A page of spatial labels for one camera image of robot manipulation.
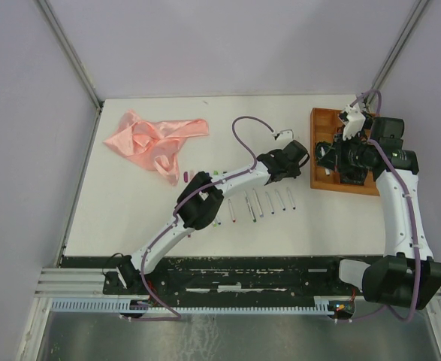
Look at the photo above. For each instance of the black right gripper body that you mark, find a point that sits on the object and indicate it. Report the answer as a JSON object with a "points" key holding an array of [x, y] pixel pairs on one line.
{"points": [[348, 153]]}

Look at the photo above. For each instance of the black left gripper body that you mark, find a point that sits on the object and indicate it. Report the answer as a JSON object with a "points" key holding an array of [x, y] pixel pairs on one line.
{"points": [[293, 171]]}

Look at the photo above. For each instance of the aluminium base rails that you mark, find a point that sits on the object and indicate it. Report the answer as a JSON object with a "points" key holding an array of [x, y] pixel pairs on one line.
{"points": [[70, 282]]}

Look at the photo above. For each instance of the aluminium frame post right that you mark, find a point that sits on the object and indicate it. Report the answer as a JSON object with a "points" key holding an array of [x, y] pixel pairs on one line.
{"points": [[408, 28]]}

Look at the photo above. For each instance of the aluminium frame post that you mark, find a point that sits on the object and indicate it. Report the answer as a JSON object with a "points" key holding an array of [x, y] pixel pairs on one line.
{"points": [[408, 28], [68, 50]]}

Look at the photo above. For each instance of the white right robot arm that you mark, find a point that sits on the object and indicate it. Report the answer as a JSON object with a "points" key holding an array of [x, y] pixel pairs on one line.
{"points": [[407, 275]]}

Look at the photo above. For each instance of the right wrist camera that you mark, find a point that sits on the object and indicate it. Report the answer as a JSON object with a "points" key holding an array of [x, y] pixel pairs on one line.
{"points": [[353, 122]]}

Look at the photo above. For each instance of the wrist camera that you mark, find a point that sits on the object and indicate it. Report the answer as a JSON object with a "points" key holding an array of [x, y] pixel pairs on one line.
{"points": [[284, 135], [353, 122]]}

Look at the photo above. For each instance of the black capped marker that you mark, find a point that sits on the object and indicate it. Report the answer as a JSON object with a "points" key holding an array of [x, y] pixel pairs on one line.
{"points": [[325, 161], [291, 198]]}

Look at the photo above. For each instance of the aluminium frame post left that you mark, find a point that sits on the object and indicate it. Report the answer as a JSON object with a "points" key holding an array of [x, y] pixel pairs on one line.
{"points": [[68, 50]]}

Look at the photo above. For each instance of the orange wooden divider tray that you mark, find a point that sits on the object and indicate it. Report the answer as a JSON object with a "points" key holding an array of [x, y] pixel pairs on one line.
{"points": [[324, 125]]}

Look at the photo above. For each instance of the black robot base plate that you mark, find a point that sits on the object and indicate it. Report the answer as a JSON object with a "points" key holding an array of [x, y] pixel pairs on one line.
{"points": [[204, 280]]}

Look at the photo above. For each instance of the lavender capped marker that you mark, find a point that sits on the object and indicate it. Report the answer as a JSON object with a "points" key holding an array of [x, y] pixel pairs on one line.
{"points": [[258, 203]]}

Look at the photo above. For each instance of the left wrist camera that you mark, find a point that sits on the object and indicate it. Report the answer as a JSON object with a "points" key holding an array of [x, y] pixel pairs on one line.
{"points": [[284, 135]]}

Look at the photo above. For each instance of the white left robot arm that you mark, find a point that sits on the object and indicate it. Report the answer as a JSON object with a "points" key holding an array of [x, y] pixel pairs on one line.
{"points": [[199, 203]]}

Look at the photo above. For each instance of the pink satin cloth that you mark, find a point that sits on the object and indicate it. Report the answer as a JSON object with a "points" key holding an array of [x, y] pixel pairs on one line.
{"points": [[154, 146]]}

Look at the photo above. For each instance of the light blue cable duct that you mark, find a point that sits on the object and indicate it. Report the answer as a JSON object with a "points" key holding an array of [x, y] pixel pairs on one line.
{"points": [[135, 307]]}

